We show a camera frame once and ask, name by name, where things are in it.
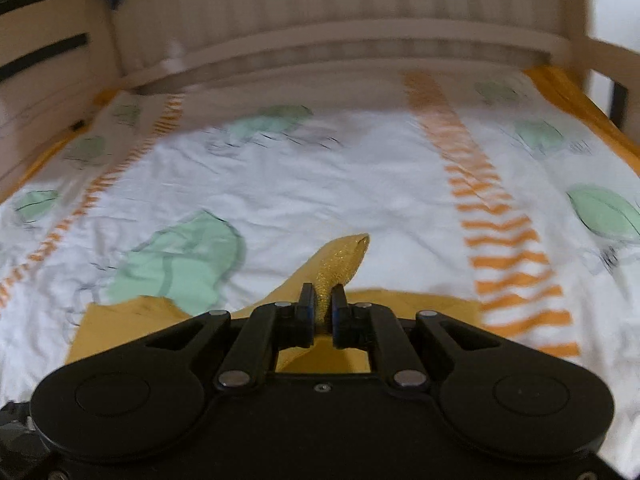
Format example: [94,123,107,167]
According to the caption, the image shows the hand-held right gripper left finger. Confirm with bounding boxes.
[145,283,317,392]

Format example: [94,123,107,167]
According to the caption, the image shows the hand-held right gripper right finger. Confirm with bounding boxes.
[330,285,502,393]

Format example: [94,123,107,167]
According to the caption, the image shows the yellow knitted sweater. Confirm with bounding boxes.
[67,232,483,376]

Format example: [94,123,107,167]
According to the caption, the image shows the white leaf printed duvet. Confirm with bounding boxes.
[0,67,640,411]

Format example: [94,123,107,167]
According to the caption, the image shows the wooden bed frame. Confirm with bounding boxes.
[0,0,640,196]

